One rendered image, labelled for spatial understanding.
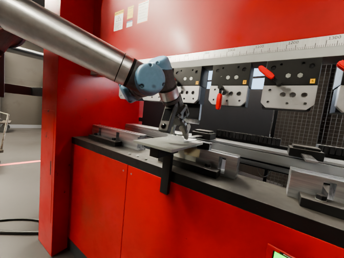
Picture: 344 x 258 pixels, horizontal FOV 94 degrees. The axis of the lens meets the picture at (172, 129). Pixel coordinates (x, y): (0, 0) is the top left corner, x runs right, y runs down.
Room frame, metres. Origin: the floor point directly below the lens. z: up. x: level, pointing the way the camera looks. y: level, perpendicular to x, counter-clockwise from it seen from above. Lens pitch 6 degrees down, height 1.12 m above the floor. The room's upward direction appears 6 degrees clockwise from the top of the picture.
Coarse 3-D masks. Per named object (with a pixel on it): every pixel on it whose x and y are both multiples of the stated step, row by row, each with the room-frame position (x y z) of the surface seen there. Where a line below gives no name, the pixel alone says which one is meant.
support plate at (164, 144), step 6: (150, 138) 0.69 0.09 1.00; (156, 138) 0.70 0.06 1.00; (162, 138) 0.72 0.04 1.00; (144, 144) 0.58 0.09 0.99; (150, 144) 0.56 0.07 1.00; (156, 144) 0.57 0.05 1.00; (162, 144) 0.58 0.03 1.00; (168, 144) 0.59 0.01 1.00; (174, 144) 0.61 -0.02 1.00; (180, 144) 0.62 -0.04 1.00; (186, 144) 0.63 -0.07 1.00; (192, 144) 0.65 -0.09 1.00; (198, 144) 0.69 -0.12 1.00; (168, 150) 0.52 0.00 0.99; (174, 150) 0.52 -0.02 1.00
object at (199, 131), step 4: (192, 132) 0.98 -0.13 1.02; (196, 132) 0.97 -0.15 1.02; (200, 132) 0.96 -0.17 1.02; (204, 132) 0.95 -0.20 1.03; (208, 132) 0.94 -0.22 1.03; (212, 132) 0.99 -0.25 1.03; (192, 136) 0.87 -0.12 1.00; (196, 136) 0.88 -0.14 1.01; (200, 136) 0.91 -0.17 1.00; (204, 136) 0.94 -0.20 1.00; (208, 136) 0.93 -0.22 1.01; (212, 136) 0.96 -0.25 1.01
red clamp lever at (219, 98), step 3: (219, 84) 0.64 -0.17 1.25; (219, 87) 0.64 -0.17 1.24; (222, 87) 0.64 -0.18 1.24; (219, 90) 0.65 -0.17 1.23; (219, 93) 0.65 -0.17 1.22; (219, 96) 0.64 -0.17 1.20; (219, 99) 0.64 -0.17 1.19; (216, 102) 0.65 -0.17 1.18; (219, 102) 0.64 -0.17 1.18; (216, 105) 0.65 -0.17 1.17; (219, 105) 0.64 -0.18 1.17; (216, 108) 0.64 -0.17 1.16; (219, 108) 0.64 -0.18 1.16
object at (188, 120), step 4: (188, 104) 0.79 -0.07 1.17; (192, 104) 0.78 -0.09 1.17; (196, 104) 0.77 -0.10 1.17; (200, 104) 0.76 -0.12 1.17; (188, 108) 0.79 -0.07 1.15; (192, 108) 0.78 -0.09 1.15; (196, 108) 0.77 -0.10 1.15; (200, 108) 0.76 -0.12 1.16; (192, 112) 0.78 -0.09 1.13; (196, 112) 0.77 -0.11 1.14; (200, 112) 0.77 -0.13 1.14; (188, 116) 0.79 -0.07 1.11; (192, 116) 0.78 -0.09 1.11; (196, 116) 0.77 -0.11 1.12; (200, 116) 0.77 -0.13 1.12; (184, 120) 0.81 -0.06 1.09; (188, 120) 0.80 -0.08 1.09; (192, 120) 0.79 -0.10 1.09; (196, 120) 0.78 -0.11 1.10
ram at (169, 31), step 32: (96, 0) 1.21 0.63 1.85; (128, 0) 1.02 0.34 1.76; (160, 0) 0.89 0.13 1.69; (192, 0) 0.78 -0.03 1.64; (224, 0) 0.70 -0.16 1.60; (256, 0) 0.63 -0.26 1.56; (288, 0) 0.58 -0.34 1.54; (320, 0) 0.53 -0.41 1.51; (96, 32) 1.20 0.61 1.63; (128, 32) 1.01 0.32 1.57; (160, 32) 0.87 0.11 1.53; (192, 32) 0.77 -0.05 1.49; (224, 32) 0.69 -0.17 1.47; (256, 32) 0.62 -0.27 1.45; (288, 32) 0.57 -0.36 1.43; (320, 32) 0.53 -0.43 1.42; (192, 64) 0.76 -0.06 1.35; (256, 64) 0.64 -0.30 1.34
